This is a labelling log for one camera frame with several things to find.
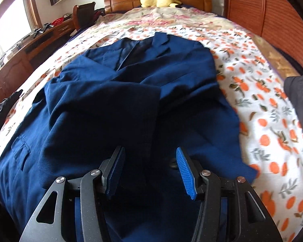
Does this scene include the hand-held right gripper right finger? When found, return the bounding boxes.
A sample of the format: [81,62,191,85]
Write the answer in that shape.
[175,147,283,242]

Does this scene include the dark grey garment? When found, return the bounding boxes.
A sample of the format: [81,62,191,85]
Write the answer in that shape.
[283,75,303,142]

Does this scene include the black camera devices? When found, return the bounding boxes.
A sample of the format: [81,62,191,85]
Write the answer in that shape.
[33,23,55,37]

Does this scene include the window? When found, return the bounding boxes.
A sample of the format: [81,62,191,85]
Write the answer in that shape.
[0,0,41,48]

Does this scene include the wooden chair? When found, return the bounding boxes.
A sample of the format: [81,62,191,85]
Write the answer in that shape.
[73,2,96,31]

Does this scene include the navy blue blazer jacket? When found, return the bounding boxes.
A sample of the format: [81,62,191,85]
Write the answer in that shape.
[0,32,259,242]

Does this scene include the pink floral blanket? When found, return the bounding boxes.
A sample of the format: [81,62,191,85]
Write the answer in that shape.
[95,5,243,34]

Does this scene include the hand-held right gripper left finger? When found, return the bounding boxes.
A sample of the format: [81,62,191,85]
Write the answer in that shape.
[20,146,127,242]

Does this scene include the black garment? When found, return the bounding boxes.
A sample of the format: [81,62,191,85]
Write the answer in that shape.
[0,89,24,131]

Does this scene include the orange fruit print bed sheet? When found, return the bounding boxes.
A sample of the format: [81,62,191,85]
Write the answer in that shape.
[0,24,303,242]

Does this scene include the long wooden desk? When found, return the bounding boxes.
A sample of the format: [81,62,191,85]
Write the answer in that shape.
[0,18,75,109]

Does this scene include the wooden louvred wardrobe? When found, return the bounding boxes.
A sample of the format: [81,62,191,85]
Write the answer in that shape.
[223,0,303,76]

